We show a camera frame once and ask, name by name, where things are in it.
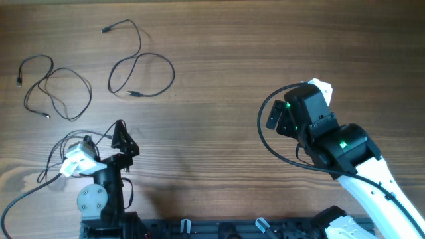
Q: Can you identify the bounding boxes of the left camera black cable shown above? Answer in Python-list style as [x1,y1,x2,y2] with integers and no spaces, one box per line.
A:
[0,172,64,239]

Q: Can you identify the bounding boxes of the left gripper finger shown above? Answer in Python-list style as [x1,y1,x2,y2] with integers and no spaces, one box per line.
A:
[83,135,100,156]
[111,120,139,157]

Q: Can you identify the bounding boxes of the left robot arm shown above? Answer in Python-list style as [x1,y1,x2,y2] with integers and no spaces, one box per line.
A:
[77,120,146,239]

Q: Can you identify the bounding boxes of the thin black usb cable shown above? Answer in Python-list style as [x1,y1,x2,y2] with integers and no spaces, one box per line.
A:
[16,54,93,122]

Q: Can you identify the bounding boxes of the right camera black cable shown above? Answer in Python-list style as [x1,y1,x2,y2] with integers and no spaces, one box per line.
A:
[256,82,425,239]

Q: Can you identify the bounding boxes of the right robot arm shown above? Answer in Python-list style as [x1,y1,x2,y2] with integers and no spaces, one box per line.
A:
[260,79,424,238]

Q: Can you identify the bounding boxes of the camera black cable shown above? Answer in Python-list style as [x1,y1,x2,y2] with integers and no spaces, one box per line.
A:
[0,172,64,239]
[256,82,425,239]

